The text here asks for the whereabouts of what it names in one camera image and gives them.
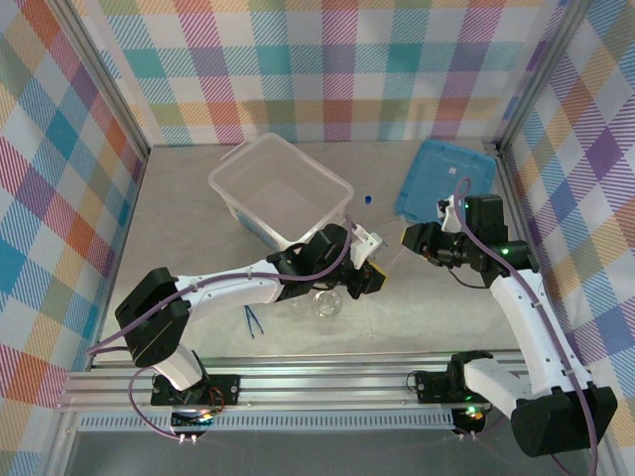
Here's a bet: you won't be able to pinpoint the clear glass flask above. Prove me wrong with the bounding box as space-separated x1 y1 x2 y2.
311 289 344 319

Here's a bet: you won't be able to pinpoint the blue plastic tweezers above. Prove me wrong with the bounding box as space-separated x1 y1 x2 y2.
244 305 265 339

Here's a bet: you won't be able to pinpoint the blue plastic bin lid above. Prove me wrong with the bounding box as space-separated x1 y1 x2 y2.
394 138 497 222

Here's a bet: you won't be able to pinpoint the clear plastic storage bin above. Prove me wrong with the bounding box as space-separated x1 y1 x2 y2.
206 132 356 252

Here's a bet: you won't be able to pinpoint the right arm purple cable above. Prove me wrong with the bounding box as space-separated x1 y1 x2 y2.
453 177 604 476

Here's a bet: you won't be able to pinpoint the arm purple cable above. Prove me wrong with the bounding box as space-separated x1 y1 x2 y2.
453 177 604 476
82 215 359 441

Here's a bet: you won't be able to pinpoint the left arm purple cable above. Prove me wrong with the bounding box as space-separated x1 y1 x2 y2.
82 215 359 441

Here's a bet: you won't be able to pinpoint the black cable loop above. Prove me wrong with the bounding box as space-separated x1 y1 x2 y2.
448 267 490 291

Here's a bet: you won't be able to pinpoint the aluminium frame side rail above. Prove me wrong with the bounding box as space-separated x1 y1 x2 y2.
493 141 565 343

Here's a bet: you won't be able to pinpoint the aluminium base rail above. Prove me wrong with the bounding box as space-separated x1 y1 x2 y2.
57 349 552 413

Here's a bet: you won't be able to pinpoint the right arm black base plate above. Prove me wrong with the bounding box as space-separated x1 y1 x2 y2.
414 371 467 404

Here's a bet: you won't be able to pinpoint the slotted grey cable duct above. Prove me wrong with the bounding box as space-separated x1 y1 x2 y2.
78 414 456 433

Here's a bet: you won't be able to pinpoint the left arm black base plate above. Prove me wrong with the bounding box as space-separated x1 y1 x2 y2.
150 374 242 408

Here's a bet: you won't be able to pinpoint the aluminium frame post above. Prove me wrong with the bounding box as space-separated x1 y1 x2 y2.
494 0 594 153
47 0 151 160

